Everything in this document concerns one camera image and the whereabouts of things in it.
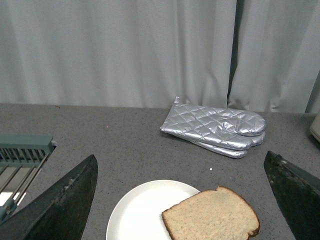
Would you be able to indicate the lower silver quilted oven mitt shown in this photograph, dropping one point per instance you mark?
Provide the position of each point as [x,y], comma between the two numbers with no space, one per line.
[231,153]

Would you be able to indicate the silver quilted oven mitt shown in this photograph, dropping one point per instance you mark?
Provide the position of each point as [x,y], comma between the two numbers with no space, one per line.
[227,128]
[231,153]

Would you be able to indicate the cream and chrome toaster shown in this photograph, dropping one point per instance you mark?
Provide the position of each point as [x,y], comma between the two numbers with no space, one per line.
[315,128]

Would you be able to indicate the left grey curtain panel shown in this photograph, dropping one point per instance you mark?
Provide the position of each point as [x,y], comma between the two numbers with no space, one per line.
[116,53]

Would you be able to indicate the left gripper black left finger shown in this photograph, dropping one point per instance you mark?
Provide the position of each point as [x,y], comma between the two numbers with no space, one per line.
[59,213]

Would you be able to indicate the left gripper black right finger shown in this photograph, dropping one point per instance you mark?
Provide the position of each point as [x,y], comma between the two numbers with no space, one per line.
[297,193]

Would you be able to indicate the upper silver quilted oven mitt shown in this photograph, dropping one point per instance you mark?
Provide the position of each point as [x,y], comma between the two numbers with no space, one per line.
[227,128]

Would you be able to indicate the slice of brown-crust bread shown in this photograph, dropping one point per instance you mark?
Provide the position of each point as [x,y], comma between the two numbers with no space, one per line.
[219,214]

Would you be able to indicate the grey curtain panel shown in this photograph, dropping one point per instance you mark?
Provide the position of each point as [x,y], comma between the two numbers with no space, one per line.
[278,56]
[116,53]

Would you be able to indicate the right grey curtain panel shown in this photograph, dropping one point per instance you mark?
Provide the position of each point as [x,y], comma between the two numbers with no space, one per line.
[278,56]

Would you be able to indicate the white round plate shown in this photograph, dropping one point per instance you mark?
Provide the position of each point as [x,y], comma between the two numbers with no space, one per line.
[138,215]

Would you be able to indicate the teal dish drying rack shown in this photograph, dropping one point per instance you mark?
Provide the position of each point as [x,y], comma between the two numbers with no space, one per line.
[21,152]

